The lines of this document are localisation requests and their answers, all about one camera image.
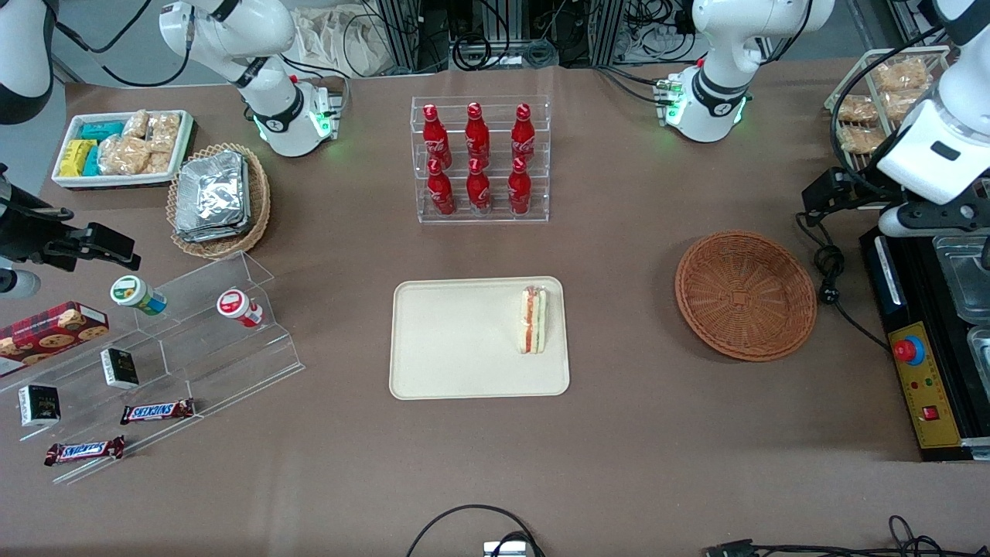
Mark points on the red emergency stop button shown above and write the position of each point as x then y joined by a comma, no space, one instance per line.
909,350

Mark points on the beige plastic tray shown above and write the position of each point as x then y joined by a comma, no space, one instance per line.
456,340

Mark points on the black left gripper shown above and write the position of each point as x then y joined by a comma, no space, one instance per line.
860,190

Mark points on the light wicker basket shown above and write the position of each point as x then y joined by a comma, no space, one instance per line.
261,203

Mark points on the triangle sandwich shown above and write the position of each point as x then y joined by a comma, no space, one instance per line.
532,321

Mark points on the teal snack pack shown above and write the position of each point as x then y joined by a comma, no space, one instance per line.
102,130
93,161

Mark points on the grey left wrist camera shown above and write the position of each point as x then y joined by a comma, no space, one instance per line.
936,220

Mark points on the clear acrylic stepped display stand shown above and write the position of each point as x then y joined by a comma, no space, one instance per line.
224,363

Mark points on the brown wicker basket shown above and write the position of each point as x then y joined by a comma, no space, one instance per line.
746,298

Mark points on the green sunflower snack cup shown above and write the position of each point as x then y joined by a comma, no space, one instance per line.
130,292

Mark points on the yellow snack pack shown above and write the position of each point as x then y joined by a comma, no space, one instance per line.
76,158

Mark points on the red cola bottle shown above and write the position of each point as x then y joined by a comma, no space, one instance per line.
478,192
519,189
477,135
442,193
524,135
436,139

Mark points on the clear acrylic bottle rack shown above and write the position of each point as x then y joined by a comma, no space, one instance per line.
541,155

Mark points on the clear fried snack bag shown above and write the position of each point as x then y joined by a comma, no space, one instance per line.
858,108
901,75
909,104
862,139

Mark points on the red plaid cookie box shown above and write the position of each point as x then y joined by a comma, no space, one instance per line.
46,333

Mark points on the clear rice cracker bag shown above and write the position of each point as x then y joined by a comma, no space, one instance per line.
159,162
136,124
164,131
124,155

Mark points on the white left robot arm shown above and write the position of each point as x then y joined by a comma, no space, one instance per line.
719,100

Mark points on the black tea box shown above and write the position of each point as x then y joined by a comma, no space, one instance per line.
120,369
39,406

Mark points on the metal tray insert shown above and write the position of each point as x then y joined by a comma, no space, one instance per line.
963,278
980,363

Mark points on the white cloth bag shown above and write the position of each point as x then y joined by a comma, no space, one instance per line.
340,42

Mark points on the aluminium frame post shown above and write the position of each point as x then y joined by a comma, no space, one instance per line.
607,27
406,31

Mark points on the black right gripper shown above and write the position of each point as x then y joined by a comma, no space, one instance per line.
23,232

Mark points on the red lid snack cup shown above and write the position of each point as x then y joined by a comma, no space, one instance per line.
232,303

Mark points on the silver foil pack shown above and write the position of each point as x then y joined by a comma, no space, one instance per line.
213,236
209,193

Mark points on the Snickers chocolate bar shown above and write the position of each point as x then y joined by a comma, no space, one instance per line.
158,411
85,450

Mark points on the white plastic bin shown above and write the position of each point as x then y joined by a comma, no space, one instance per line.
116,180

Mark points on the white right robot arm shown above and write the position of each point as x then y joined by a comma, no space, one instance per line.
271,108

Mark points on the black machine with yellow panel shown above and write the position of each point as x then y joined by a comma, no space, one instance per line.
916,271

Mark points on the small silver device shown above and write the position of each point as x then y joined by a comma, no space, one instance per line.
506,550

